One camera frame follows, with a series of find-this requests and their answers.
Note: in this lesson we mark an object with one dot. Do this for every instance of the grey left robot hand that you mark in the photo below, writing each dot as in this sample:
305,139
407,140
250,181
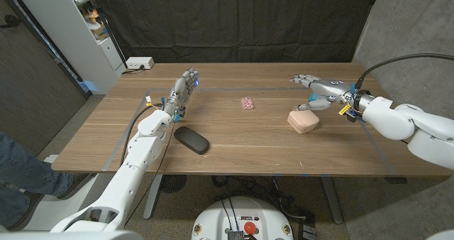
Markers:
181,91

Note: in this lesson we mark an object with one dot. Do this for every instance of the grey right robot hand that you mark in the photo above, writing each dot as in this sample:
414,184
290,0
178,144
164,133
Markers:
330,88

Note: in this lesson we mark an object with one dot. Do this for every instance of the pink jewelry box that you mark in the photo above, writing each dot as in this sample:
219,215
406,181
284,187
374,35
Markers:
303,121

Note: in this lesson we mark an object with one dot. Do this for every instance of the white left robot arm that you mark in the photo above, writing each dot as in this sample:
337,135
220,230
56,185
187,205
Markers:
142,155

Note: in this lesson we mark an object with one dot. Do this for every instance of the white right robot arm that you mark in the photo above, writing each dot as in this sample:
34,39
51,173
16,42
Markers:
390,119

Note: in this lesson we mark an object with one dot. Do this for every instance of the black glasses case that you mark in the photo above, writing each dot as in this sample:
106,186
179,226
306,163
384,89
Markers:
191,140

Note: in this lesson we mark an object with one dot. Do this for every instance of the white power strip box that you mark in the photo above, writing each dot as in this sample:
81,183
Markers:
139,62

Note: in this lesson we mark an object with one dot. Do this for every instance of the cardboard box on shelf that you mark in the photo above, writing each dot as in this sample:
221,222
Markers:
99,31

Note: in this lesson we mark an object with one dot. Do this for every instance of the pink pill blister pack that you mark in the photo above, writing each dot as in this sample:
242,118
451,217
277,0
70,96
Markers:
247,103

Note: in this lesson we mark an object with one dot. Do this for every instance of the black backdrop curtain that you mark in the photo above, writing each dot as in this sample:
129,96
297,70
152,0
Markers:
234,20

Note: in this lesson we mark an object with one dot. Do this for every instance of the black round floor fan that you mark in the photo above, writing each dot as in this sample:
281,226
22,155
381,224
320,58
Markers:
173,183

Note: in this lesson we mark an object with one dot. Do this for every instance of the grey table leg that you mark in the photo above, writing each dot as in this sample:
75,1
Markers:
333,204
152,197

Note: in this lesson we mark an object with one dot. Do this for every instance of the yellow toy on shelf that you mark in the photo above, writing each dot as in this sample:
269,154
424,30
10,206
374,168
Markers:
92,15

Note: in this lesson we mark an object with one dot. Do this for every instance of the white robot torso base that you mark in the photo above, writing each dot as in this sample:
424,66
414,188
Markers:
213,218

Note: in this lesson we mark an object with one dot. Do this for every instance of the white shelf cabinet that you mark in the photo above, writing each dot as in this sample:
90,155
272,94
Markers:
60,30

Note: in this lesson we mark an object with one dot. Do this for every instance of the red emergency stop button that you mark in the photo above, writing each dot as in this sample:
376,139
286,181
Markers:
250,228

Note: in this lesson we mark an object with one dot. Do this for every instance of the white floor platform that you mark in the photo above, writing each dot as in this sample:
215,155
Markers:
60,211

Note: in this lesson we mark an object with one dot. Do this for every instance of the person leg in jeans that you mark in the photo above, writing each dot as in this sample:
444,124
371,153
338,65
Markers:
25,176

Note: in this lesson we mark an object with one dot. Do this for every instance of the white robot chest shell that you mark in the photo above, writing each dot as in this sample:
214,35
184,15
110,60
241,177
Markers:
71,235

